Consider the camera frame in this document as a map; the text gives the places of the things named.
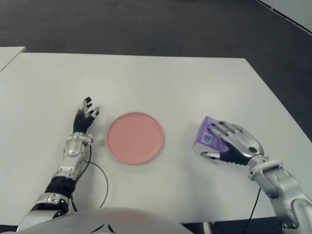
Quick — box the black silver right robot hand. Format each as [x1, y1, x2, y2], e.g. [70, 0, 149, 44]
[200, 120, 265, 166]

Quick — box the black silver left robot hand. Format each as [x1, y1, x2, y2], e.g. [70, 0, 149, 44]
[73, 97, 101, 134]

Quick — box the purple tissue paper pack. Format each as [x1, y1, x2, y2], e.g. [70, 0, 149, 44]
[192, 116, 231, 156]

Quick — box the pink round plate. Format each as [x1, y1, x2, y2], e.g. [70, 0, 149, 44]
[106, 112, 165, 166]

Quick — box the white table leg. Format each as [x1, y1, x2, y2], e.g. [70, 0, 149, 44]
[203, 221, 215, 234]

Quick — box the white side table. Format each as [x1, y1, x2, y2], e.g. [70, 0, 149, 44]
[0, 46, 26, 72]

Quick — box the silver robot torso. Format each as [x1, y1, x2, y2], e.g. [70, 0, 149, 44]
[17, 207, 191, 234]

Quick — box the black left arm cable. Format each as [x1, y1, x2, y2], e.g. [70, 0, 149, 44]
[69, 143, 109, 212]

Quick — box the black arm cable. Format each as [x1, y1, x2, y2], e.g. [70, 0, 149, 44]
[246, 189, 261, 234]
[69, 143, 109, 212]

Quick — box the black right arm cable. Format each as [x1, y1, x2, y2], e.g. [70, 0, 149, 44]
[246, 189, 261, 234]

